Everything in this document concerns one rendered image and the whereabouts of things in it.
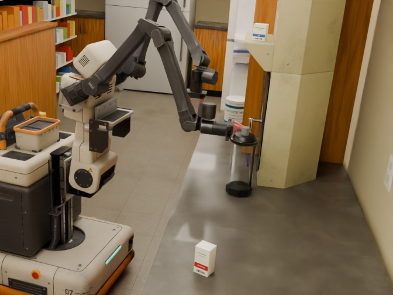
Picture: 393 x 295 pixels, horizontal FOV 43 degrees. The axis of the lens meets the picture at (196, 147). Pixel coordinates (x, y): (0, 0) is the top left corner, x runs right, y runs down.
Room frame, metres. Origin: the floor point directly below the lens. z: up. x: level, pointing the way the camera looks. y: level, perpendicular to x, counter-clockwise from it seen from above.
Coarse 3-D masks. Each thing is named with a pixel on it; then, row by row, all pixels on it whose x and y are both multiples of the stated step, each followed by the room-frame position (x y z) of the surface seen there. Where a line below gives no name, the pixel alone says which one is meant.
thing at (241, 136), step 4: (244, 128) 1.80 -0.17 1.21; (248, 128) 1.80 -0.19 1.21; (236, 132) 1.83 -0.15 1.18; (240, 132) 1.83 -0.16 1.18; (244, 132) 1.80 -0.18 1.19; (248, 132) 1.80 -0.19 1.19; (236, 136) 1.79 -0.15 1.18; (240, 136) 1.78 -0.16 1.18; (244, 136) 1.79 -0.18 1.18; (248, 136) 1.79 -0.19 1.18; (252, 136) 1.79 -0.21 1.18; (240, 140) 1.77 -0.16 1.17; (244, 140) 1.77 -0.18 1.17; (248, 140) 1.77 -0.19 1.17; (252, 140) 1.78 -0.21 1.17
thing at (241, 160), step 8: (232, 136) 1.82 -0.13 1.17; (232, 144) 1.80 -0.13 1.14; (232, 152) 1.79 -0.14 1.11; (240, 152) 1.77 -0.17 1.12; (248, 152) 1.77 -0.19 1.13; (232, 160) 1.79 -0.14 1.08; (240, 160) 1.77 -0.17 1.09; (248, 160) 1.77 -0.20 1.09; (232, 168) 1.78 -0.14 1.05; (240, 168) 1.77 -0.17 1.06; (248, 168) 1.77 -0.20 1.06; (232, 176) 1.78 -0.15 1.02; (240, 176) 1.77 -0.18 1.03; (248, 176) 1.78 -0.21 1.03; (232, 184) 1.78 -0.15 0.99; (240, 184) 1.77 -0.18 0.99; (248, 184) 1.78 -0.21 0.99
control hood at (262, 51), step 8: (248, 32) 2.20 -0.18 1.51; (248, 40) 1.95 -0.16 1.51; (256, 40) 1.97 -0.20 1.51; (272, 40) 2.01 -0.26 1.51; (248, 48) 1.90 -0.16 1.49; (256, 48) 1.90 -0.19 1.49; (264, 48) 1.89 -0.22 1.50; (272, 48) 1.89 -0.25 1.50; (256, 56) 1.90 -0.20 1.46; (264, 56) 1.89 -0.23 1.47; (272, 56) 1.89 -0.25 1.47; (264, 64) 1.89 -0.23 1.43; (272, 64) 1.89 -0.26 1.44
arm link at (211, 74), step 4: (196, 56) 2.37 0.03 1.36; (200, 56) 2.36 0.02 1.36; (196, 60) 2.36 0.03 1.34; (200, 60) 2.36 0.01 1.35; (192, 64) 2.37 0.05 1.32; (196, 64) 2.36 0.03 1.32; (204, 68) 2.37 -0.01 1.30; (208, 68) 2.34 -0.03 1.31; (204, 72) 2.34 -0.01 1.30; (208, 72) 2.34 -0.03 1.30; (212, 72) 2.33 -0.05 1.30; (216, 72) 2.34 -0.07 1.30; (204, 76) 2.32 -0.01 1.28; (208, 76) 2.31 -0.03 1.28; (212, 76) 2.31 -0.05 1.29; (216, 76) 2.34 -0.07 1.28; (204, 80) 2.32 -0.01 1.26; (208, 80) 2.31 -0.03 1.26; (212, 80) 2.31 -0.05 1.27; (216, 80) 2.34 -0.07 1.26; (212, 84) 2.31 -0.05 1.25
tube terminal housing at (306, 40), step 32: (288, 0) 1.89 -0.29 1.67; (320, 0) 1.91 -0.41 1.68; (288, 32) 1.89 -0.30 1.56; (320, 32) 1.93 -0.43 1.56; (288, 64) 1.88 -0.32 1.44; (320, 64) 1.95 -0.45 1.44; (288, 96) 1.88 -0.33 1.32; (320, 96) 1.97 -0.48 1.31; (288, 128) 1.88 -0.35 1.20; (320, 128) 1.99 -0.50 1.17; (288, 160) 1.88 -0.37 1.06
